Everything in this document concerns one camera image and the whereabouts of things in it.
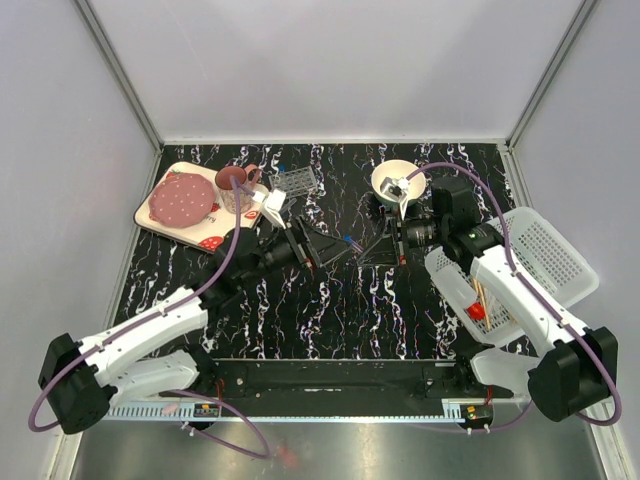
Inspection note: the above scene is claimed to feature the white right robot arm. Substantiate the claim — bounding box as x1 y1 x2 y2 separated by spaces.
372 176 622 425

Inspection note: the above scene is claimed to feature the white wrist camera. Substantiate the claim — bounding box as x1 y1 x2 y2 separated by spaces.
380 177 409 219
253 189 287 229

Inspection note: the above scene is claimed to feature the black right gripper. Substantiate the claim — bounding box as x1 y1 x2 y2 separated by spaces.
358 206 448 267

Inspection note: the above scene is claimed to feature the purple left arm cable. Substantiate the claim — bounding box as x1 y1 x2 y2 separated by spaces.
27 175 274 459

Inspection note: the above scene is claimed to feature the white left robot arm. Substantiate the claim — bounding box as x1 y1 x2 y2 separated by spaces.
28 217 350 435

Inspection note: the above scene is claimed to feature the cream green bowl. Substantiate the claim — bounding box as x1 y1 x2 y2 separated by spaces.
370 159 427 206

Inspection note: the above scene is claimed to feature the white plastic basket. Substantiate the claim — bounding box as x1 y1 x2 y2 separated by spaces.
425 207 599 347

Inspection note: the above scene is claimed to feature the blue cap tube horizontal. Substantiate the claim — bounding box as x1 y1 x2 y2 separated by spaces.
344 235 364 253

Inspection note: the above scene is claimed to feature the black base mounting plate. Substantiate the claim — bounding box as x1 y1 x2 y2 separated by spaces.
188 359 488 418

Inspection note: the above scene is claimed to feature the pink floral mug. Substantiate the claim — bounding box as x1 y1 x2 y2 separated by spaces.
214 164 262 214

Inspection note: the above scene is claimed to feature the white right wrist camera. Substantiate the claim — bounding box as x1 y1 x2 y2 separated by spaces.
380 177 409 219

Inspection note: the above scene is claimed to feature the clear test tube rack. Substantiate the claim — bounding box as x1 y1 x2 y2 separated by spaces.
268 166 317 197

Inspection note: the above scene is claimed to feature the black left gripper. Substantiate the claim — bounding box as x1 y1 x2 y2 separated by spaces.
239 214 352 288

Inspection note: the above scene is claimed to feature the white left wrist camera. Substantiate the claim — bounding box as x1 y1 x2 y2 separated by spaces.
253 189 287 229

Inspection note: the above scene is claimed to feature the wooden test tube clamp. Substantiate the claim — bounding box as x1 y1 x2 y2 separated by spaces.
472 278 492 330

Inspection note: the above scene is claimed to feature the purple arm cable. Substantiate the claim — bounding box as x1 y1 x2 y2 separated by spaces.
27 175 274 459
407 162 624 434

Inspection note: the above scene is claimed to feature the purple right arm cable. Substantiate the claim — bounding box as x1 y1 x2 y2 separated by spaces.
407 162 624 434

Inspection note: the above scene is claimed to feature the white wash bottle red cap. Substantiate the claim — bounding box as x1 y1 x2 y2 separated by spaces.
441 266 486 320

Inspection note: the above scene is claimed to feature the pink dotted plate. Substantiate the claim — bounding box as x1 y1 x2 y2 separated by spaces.
148 173 216 229

